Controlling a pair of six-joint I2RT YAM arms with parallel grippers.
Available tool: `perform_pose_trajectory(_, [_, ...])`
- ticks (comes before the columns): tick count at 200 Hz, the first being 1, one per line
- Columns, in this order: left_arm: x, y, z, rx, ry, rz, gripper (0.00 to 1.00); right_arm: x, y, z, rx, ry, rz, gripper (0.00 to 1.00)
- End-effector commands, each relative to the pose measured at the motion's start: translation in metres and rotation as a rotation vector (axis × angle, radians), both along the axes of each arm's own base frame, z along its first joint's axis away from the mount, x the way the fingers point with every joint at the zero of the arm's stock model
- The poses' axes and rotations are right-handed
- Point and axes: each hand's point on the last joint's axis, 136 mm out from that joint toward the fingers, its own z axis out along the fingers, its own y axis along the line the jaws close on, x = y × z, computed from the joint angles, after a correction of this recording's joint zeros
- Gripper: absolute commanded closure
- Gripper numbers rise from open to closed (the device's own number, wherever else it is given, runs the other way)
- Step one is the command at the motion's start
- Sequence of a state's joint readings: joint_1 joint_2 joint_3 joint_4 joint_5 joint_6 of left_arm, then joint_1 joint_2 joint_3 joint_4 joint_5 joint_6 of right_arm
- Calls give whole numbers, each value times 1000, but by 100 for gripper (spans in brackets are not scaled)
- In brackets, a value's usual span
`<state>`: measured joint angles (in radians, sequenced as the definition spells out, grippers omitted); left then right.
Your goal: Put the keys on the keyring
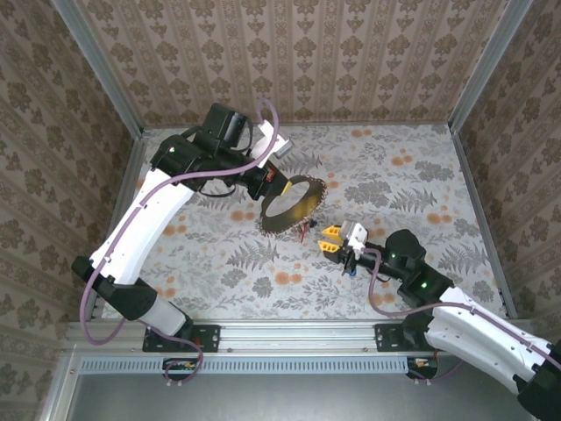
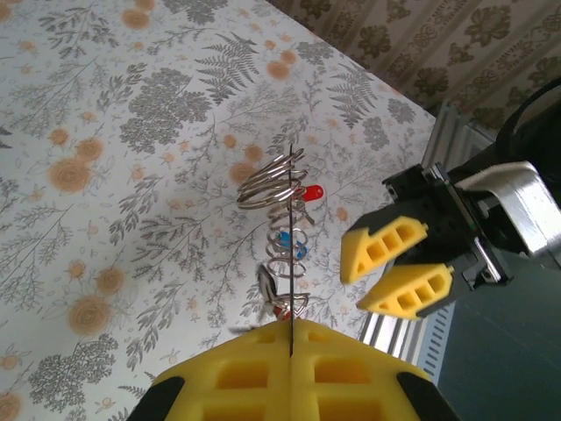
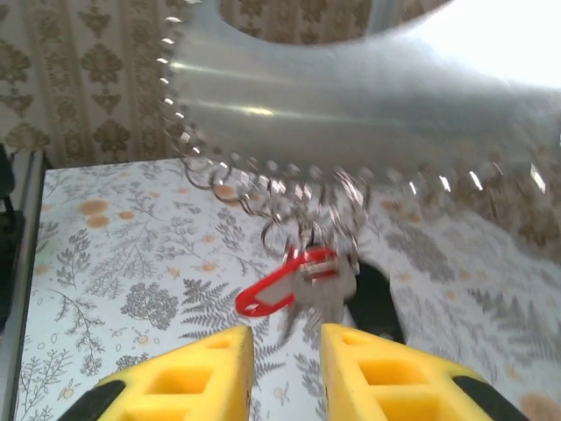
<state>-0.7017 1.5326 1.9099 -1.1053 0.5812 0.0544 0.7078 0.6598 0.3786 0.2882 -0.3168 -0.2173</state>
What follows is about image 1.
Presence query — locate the slotted grey cable duct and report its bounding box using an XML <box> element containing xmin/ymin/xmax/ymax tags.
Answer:
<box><xmin>78</xmin><ymin>354</ymin><xmax>408</xmax><ymax>375</ymax></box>

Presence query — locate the grey metal panel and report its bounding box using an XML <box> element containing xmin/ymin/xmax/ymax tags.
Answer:
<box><xmin>39</xmin><ymin>346</ymin><xmax>561</xmax><ymax>421</ymax></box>

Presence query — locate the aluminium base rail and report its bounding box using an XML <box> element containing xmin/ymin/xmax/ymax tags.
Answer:
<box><xmin>65</xmin><ymin>319</ymin><xmax>439</xmax><ymax>354</ymax></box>

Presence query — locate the aluminium corner post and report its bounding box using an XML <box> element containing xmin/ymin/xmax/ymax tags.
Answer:
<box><xmin>447</xmin><ymin>0</ymin><xmax>534</xmax><ymax>132</ymax></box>
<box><xmin>51</xmin><ymin>0</ymin><xmax>146</xmax><ymax>138</ymax></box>

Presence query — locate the numbered metal key ring disc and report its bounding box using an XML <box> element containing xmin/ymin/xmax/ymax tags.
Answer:
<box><xmin>259</xmin><ymin>174</ymin><xmax>329</xmax><ymax>240</ymax></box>

